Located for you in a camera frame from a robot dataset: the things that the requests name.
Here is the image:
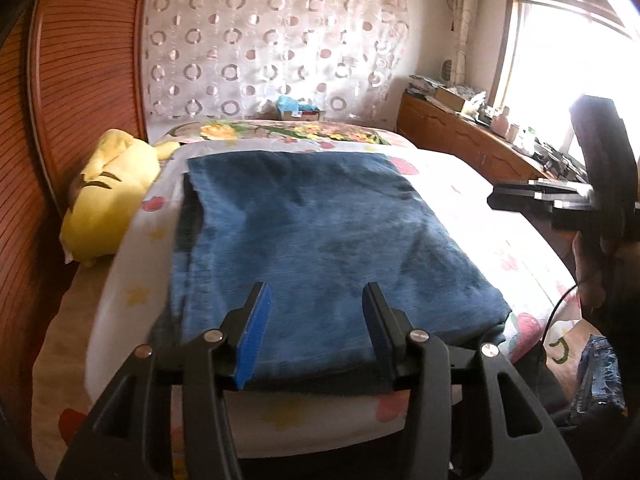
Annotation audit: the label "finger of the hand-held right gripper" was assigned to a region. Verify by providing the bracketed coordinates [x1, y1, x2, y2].
[551, 198, 597, 232]
[486, 179, 593, 212]

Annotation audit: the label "white floral quilt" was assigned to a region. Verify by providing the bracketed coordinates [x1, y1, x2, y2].
[82, 137, 581, 443]

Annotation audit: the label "black cable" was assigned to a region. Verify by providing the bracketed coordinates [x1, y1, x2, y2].
[539, 282, 582, 353]

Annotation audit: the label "circle pattern sheer curtain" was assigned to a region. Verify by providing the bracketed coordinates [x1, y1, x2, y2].
[140, 0, 416, 123]

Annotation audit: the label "flower print blanket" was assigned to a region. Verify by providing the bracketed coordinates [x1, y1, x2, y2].
[150, 119, 418, 150]

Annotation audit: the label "wooden headboard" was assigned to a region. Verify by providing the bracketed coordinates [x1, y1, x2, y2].
[0, 0, 153, 480]

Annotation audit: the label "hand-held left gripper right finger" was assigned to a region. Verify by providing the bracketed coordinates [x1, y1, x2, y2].
[361, 281, 583, 480]

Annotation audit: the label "open cardboard box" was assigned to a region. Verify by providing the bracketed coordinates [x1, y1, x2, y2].
[434, 85, 482, 114]

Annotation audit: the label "window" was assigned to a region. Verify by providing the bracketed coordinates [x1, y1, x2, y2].
[487, 0, 640, 166]

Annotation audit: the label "wooden sideboard cabinet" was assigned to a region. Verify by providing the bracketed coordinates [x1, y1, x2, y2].
[396, 91, 558, 187]

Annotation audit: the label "brown paper bag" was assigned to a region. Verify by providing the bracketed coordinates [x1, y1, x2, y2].
[546, 317, 603, 367]

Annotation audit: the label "yellow plush toy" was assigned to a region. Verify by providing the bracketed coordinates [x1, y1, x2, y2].
[60, 129, 180, 268]

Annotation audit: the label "light blue cloth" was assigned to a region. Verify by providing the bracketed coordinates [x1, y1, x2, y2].
[276, 95, 321, 115]

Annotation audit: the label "person's right hand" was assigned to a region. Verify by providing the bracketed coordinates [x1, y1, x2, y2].
[571, 230, 618, 313]

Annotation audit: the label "light blue denim garment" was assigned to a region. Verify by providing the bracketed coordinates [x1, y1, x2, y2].
[570, 334, 628, 413]

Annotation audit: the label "stack of papers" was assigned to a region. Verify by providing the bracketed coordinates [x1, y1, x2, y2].
[406, 74, 442, 98]

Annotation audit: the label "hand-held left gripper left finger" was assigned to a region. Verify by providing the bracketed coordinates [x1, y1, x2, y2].
[55, 281, 272, 480]

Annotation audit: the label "blue denim pants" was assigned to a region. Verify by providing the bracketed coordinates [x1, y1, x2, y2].
[150, 150, 512, 396]

